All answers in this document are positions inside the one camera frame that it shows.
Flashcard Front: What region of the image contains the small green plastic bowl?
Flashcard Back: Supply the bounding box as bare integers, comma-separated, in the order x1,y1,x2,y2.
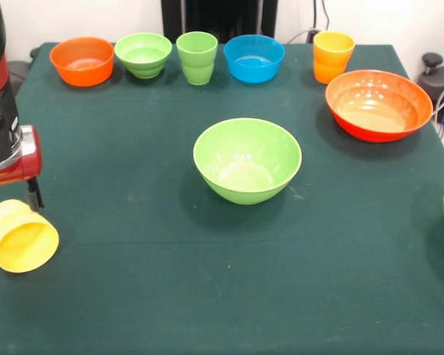
114,32,173,79

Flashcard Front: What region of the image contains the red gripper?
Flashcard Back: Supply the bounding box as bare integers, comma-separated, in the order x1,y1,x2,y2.
0,124,45,223

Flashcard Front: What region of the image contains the small orange plastic bowl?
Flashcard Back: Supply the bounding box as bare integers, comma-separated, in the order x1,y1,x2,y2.
49,36,116,87

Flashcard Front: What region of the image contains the blue plastic bowl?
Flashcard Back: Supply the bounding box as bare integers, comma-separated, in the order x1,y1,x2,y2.
223,34,286,84

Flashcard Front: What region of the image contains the green plastic cup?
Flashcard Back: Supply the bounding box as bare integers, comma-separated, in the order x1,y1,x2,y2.
175,31,219,87

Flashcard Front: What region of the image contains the dark green table cloth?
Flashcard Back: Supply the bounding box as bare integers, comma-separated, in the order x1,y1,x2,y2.
0,42,444,355

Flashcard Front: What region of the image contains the thin black cable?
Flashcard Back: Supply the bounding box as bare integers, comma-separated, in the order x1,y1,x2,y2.
320,0,332,33

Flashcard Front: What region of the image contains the large orange plastic bowl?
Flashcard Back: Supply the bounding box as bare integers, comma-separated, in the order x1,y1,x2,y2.
325,69,434,143

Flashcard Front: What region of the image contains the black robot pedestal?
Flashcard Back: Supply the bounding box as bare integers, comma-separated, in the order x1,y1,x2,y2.
161,0,278,44

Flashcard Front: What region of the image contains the black knobbed equipment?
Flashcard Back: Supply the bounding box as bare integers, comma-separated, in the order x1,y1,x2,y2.
417,53,444,125

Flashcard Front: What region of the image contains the yellow plastic cup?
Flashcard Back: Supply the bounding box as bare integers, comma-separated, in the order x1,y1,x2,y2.
313,31,356,85
0,199,60,274

